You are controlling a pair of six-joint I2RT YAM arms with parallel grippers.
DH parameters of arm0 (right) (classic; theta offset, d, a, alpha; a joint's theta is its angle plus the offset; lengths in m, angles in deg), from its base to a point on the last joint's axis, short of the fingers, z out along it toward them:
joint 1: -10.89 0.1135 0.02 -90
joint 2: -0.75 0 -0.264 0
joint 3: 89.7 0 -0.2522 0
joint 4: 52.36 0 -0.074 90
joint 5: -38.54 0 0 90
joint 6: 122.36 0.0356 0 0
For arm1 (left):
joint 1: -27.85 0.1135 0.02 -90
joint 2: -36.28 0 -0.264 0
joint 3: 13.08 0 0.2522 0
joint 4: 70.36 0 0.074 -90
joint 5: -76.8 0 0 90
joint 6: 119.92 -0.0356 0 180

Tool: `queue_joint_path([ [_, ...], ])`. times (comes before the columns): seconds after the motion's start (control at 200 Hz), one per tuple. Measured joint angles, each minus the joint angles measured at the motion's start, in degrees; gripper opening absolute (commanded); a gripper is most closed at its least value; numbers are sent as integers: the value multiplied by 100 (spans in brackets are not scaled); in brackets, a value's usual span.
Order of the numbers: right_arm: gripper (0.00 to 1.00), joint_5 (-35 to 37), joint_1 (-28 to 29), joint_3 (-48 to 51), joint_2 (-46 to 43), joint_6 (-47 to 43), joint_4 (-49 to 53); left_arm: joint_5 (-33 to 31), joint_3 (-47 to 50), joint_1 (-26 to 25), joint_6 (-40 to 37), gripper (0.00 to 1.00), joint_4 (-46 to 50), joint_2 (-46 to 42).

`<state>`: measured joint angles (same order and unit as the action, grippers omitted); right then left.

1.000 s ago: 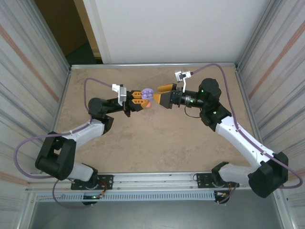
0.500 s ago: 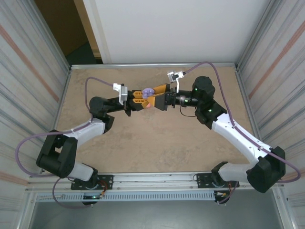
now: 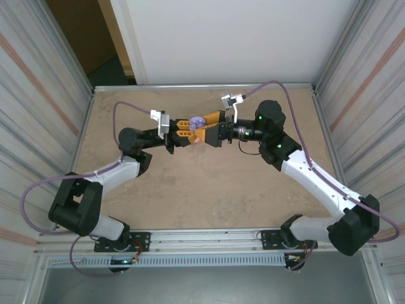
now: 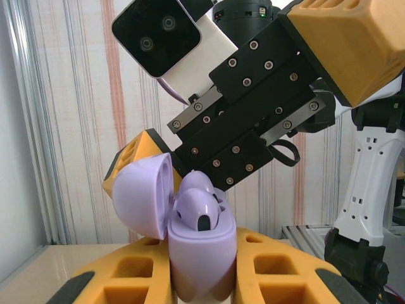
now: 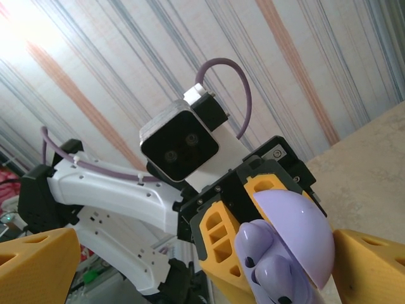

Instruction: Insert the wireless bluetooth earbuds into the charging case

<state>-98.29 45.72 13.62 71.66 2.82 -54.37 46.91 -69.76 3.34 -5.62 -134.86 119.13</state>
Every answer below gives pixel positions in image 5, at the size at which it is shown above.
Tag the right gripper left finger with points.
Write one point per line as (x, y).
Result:
(31, 272)

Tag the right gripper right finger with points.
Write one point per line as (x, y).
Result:
(373, 272)

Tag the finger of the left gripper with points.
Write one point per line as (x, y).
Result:
(265, 184)
(228, 272)

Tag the purple earbud charging case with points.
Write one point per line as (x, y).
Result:
(300, 221)

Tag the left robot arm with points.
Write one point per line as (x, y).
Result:
(110, 196)

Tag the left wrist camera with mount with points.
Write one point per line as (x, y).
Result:
(178, 149)

